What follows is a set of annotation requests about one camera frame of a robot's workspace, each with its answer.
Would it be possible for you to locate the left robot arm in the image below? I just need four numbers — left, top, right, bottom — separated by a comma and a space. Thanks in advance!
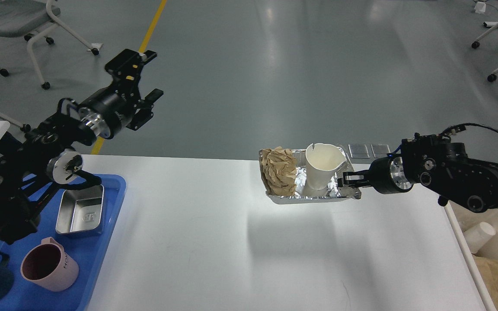
0, 49, 163, 244

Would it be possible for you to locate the white paper cup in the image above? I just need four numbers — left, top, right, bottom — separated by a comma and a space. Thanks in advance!
305, 143, 347, 190

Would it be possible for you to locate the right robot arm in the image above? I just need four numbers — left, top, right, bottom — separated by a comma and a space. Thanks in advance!
337, 123, 498, 214

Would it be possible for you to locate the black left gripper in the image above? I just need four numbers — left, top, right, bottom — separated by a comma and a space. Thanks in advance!
78, 49, 164, 140

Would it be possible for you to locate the blue plastic tray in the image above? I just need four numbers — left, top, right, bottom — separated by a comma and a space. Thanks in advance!
0, 175, 127, 311

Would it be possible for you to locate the aluminium foil tray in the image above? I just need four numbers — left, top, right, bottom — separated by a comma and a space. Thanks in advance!
259, 144, 361, 204

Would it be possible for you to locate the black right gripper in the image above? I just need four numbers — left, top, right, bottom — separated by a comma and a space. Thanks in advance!
338, 157, 413, 194

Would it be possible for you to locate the stainless steel rectangular container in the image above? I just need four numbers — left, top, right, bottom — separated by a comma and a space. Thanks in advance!
55, 185, 105, 238

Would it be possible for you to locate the paper cup in bin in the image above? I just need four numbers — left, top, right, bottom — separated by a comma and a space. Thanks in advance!
463, 221, 497, 254

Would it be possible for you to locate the floor outlet cover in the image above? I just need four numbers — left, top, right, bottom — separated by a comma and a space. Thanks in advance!
348, 143, 371, 159
371, 144, 391, 158

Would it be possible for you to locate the grey office chair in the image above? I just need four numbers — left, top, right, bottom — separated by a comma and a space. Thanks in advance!
0, 0, 99, 90

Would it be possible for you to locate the beige plastic bin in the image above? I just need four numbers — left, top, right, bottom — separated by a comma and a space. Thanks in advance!
445, 201, 498, 311

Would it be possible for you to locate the left floor outlet cover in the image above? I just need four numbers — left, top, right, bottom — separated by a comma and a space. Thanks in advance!
348, 143, 371, 159

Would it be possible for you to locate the right floor outlet cover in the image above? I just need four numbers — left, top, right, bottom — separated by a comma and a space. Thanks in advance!
371, 144, 391, 158

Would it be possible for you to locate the pink ribbed mug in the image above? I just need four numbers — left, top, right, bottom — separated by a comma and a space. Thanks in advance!
20, 237, 80, 292

